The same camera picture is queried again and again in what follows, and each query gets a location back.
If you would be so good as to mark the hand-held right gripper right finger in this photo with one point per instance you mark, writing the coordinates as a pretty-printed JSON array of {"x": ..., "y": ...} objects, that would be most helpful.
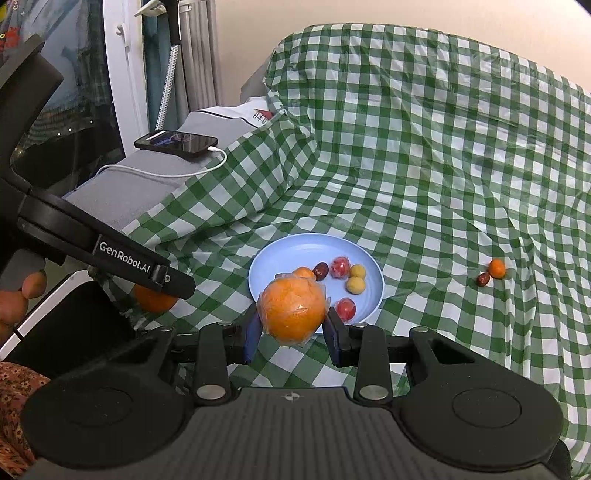
[{"x": 333, "y": 344}]

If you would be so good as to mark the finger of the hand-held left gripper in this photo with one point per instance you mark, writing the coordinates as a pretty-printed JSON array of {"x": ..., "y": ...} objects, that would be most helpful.
[{"x": 178, "y": 282}]

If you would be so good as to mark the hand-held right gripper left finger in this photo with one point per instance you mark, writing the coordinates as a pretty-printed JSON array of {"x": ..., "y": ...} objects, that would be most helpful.
[{"x": 253, "y": 337}]

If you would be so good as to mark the red cherry tomato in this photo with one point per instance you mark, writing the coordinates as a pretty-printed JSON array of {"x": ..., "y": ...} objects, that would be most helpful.
[
  {"x": 340, "y": 267},
  {"x": 345, "y": 309}
]

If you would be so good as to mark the large plastic-wrapped orange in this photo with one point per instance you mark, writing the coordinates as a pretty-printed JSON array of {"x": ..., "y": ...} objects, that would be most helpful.
[{"x": 291, "y": 309}]

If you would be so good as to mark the dark red date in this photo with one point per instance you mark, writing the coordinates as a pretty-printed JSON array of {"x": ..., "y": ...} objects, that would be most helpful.
[
  {"x": 483, "y": 279},
  {"x": 321, "y": 271}
]

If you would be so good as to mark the small kumquat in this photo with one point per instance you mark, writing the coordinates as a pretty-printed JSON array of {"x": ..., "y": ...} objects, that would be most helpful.
[
  {"x": 304, "y": 272},
  {"x": 497, "y": 268}
]

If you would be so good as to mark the blue plate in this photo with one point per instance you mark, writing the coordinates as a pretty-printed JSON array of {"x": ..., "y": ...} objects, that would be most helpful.
[{"x": 295, "y": 254}]

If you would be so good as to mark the person's left hand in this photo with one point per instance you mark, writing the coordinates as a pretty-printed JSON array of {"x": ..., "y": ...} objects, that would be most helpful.
[{"x": 32, "y": 285}]

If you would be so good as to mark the small yellow fruit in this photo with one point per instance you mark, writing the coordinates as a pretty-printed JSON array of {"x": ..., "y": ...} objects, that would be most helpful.
[
  {"x": 357, "y": 271},
  {"x": 355, "y": 286}
]

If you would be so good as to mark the grey cushion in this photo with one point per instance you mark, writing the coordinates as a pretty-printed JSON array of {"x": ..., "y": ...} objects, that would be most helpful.
[{"x": 152, "y": 189}]

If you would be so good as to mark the black box with white edge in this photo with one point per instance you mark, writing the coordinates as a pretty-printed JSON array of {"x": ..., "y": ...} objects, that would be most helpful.
[{"x": 78, "y": 323}]

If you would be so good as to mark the black smartphone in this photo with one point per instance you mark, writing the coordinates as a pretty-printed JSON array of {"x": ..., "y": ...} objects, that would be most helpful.
[{"x": 178, "y": 142}]

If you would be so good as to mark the striped gooseneck phone holder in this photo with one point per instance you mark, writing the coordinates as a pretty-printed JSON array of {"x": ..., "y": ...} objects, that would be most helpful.
[{"x": 167, "y": 83}]

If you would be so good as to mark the white printed cloth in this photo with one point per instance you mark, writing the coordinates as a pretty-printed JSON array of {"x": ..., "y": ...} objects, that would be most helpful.
[{"x": 249, "y": 114}]

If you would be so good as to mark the orange patterned clothing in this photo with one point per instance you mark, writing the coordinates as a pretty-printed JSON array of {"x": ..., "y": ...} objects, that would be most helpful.
[{"x": 16, "y": 415}]

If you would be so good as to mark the green checked cloth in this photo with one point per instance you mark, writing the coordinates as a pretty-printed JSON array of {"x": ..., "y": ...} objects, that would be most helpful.
[{"x": 415, "y": 161}]

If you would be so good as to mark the grey curtain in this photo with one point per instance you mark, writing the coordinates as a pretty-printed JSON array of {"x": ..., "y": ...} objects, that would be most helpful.
[{"x": 201, "y": 55}]

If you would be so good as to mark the white window frame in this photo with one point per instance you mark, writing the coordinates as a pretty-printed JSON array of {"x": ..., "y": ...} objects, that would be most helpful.
[{"x": 127, "y": 74}]

